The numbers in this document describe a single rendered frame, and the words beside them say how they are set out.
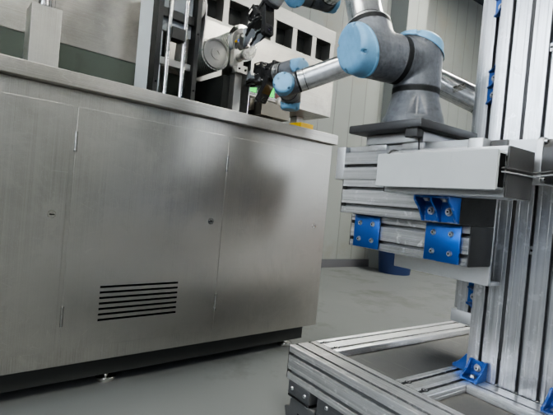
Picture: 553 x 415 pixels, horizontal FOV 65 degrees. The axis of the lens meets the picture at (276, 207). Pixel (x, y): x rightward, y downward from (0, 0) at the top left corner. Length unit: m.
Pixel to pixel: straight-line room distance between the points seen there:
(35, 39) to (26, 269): 0.75
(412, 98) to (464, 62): 4.98
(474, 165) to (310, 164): 1.03
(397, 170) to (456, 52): 5.08
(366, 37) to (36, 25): 1.07
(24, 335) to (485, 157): 1.17
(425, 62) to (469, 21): 5.14
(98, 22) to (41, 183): 0.93
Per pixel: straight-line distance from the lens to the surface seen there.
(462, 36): 6.12
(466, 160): 0.84
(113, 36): 2.05
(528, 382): 1.16
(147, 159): 1.38
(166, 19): 1.67
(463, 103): 1.69
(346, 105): 4.45
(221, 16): 2.35
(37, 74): 1.29
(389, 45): 1.09
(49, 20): 1.70
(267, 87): 1.83
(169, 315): 1.48
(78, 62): 1.98
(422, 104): 1.11
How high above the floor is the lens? 0.61
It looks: 1 degrees down
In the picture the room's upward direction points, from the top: 5 degrees clockwise
